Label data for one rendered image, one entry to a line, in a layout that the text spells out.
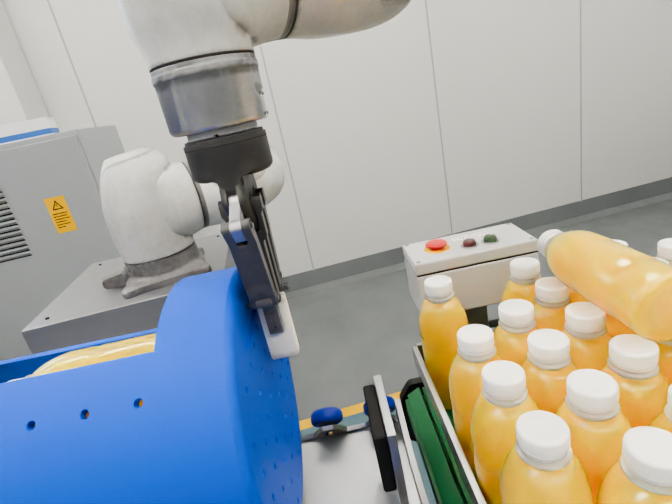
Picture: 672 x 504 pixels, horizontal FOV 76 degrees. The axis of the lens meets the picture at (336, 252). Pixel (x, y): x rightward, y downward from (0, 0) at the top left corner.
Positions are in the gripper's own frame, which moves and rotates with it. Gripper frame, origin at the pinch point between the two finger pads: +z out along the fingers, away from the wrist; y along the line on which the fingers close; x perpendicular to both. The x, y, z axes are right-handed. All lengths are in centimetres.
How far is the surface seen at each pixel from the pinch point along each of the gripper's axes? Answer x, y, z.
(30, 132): 105, 148, -32
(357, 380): -3, 144, 116
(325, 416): -1.5, 6.5, 18.2
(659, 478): -26.0, -19.8, 6.8
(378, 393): -9.0, -0.4, 10.8
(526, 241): -37.3, 22.2, 6.2
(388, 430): -9.1, -6.2, 10.8
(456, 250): -26.7, 24.4, 6.1
